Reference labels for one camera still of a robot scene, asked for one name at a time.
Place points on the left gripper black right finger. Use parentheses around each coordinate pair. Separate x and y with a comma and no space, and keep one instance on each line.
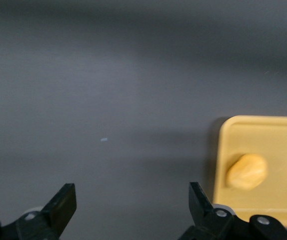
(201,210)

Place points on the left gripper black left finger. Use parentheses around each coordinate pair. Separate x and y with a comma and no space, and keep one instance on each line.
(56,212)

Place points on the yellow potato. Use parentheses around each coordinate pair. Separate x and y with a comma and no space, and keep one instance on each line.
(247,172)

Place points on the yellow plastic tray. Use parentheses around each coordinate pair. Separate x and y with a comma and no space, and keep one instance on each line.
(278,140)

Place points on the dark grey table mat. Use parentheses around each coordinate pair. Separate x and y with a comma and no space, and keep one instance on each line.
(108,87)

